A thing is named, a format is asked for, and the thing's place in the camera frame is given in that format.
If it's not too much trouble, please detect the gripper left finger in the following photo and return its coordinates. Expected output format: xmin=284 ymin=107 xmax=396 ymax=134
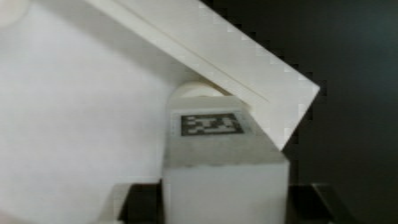
xmin=87 ymin=182 xmax=165 ymax=224

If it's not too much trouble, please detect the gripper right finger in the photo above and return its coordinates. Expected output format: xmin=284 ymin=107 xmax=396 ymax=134
xmin=286 ymin=183 xmax=356 ymax=224

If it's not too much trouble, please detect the white square table top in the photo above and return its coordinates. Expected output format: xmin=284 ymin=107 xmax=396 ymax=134
xmin=0 ymin=0 xmax=320 ymax=224

